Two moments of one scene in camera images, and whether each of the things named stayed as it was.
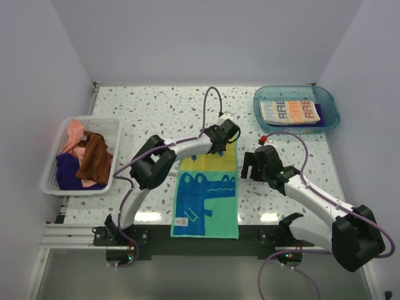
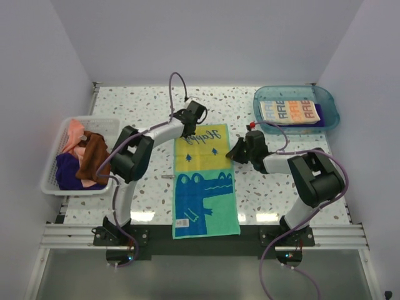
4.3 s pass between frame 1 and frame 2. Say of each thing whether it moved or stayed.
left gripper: moved
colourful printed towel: stayed
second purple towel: stayed
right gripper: moved
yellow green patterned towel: stayed
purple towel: stayed
